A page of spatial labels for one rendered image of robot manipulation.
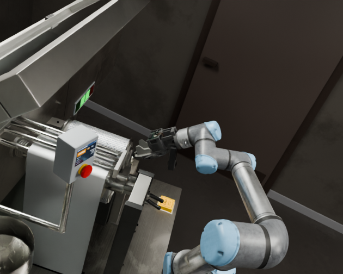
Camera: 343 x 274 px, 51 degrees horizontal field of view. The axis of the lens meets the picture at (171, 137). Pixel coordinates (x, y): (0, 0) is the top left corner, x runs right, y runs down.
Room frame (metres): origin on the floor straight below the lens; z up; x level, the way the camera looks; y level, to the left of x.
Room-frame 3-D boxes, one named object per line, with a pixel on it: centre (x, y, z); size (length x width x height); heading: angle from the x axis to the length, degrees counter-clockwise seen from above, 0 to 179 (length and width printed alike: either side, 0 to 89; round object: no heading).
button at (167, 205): (1.28, -0.09, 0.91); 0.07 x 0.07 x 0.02; 1
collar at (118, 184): (0.87, 0.12, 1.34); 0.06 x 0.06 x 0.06; 1
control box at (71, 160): (0.56, 0.17, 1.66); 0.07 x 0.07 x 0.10; 70
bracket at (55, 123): (1.11, 0.44, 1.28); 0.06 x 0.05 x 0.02; 91
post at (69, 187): (0.57, 0.18, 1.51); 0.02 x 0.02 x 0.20
